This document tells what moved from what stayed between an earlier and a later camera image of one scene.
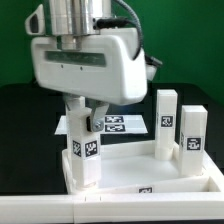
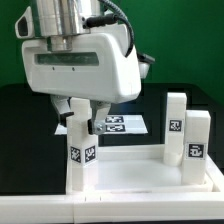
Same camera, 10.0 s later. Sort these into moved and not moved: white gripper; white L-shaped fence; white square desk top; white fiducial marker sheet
Moved: white square desk top
Not moved: white L-shaped fence; white fiducial marker sheet; white gripper
